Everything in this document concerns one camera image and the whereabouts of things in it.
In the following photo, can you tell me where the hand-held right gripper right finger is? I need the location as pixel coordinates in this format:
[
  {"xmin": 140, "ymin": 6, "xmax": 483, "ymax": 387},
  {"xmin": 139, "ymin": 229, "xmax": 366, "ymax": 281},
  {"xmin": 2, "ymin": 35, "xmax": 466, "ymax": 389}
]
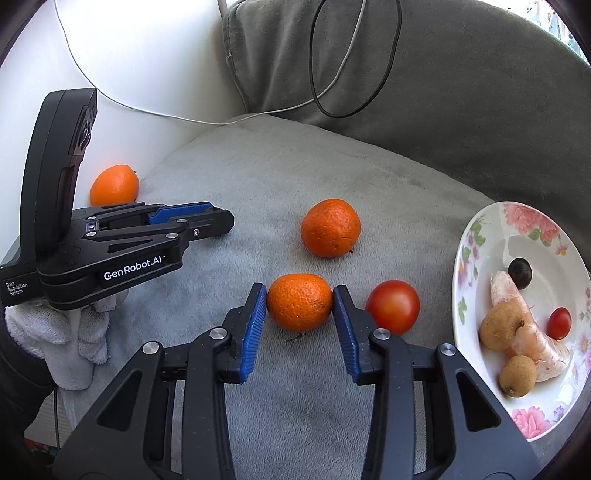
[{"xmin": 332, "ymin": 285, "xmax": 541, "ymax": 480}]

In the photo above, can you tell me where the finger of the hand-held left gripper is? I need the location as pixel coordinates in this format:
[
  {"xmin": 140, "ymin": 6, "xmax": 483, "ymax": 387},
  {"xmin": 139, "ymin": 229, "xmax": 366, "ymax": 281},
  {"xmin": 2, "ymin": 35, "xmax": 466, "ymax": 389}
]
[
  {"xmin": 74, "ymin": 202, "xmax": 215, "ymax": 232},
  {"xmin": 88, "ymin": 208, "xmax": 235, "ymax": 256}
]

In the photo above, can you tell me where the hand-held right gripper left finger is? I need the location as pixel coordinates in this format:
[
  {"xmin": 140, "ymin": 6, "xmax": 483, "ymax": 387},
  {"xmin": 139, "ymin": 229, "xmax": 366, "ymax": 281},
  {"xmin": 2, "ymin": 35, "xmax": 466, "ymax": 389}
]
[{"xmin": 55, "ymin": 282, "xmax": 269, "ymax": 480}]

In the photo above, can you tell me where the small tangerine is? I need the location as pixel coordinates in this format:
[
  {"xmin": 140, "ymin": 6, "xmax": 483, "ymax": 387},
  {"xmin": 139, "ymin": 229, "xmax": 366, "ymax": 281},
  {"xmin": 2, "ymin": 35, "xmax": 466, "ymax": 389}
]
[
  {"xmin": 300, "ymin": 198, "xmax": 362, "ymax": 259},
  {"xmin": 267, "ymin": 273, "xmax": 334, "ymax": 332}
]

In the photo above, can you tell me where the white floral plate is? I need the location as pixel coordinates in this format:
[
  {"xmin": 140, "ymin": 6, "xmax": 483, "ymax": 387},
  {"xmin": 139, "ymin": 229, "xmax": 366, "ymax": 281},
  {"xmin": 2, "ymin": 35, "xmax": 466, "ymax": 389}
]
[{"xmin": 451, "ymin": 200, "xmax": 591, "ymax": 444}]

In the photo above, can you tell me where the brown longan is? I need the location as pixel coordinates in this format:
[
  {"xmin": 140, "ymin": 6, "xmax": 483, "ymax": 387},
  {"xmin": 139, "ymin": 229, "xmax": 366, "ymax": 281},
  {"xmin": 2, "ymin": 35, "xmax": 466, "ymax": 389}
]
[
  {"xmin": 479, "ymin": 302, "xmax": 525, "ymax": 350},
  {"xmin": 499, "ymin": 354, "xmax": 537, "ymax": 397}
]

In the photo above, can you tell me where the dark purple grape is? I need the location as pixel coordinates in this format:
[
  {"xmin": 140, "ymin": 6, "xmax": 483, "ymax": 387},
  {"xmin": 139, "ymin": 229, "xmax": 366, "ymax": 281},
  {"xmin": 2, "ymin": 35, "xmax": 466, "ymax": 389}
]
[{"xmin": 508, "ymin": 258, "xmax": 533, "ymax": 291}]

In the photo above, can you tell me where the peeled pomelo segment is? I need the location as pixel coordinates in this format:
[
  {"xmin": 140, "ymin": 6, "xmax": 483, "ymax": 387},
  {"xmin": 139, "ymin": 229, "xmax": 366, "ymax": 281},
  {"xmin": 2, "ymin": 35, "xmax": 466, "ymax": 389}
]
[{"xmin": 489, "ymin": 271, "xmax": 572, "ymax": 383}]

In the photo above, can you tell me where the red cherry tomato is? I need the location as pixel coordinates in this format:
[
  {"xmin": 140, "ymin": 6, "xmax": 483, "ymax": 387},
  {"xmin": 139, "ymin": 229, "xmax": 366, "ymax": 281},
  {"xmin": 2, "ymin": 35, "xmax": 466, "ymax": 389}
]
[
  {"xmin": 547, "ymin": 307, "xmax": 572, "ymax": 340},
  {"xmin": 366, "ymin": 280, "xmax": 421, "ymax": 336}
]

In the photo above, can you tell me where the person's left forearm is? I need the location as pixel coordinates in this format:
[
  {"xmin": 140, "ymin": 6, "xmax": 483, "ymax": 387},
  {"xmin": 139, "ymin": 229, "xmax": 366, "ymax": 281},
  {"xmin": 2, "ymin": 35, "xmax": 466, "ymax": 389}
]
[{"xmin": 0, "ymin": 323, "xmax": 57, "ymax": 439}]

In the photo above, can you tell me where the person's left hand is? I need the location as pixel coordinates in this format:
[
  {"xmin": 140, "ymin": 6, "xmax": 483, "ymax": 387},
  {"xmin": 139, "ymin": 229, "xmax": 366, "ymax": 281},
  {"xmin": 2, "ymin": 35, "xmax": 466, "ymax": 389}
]
[{"xmin": 4, "ymin": 293, "xmax": 127, "ymax": 391}]

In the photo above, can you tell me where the large orange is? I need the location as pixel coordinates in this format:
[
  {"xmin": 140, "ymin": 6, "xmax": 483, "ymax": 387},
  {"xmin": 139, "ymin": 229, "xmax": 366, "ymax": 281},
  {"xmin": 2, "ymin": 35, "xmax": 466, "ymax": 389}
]
[{"xmin": 89, "ymin": 165, "xmax": 140, "ymax": 207}]

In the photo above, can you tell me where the light grey fleece blanket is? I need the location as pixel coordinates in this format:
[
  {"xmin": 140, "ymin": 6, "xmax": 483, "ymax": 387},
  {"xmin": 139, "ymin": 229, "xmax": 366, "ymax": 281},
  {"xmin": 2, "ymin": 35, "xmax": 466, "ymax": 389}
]
[{"xmin": 23, "ymin": 113, "xmax": 591, "ymax": 480}]

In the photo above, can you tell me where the grey sofa back cushion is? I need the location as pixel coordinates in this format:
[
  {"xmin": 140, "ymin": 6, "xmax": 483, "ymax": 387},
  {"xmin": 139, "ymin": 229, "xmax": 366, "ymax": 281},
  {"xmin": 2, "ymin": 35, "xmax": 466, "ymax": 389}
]
[{"xmin": 222, "ymin": 0, "xmax": 591, "ymax": 217}]

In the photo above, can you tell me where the white cable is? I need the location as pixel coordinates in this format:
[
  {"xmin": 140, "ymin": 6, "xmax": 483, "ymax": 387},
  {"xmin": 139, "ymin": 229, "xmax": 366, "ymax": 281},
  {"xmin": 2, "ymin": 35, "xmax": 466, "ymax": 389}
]
[{"xmin": 54, "ymin": 0, "xmax": 368, "ymax": 125}]

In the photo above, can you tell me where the black cable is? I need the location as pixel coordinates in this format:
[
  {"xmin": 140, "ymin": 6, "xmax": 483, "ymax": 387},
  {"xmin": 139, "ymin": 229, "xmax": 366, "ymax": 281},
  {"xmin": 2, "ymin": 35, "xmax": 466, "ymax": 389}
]
[{"xmin": 309, "ymin": 0, "xmax": 400, "ymax": 118}]

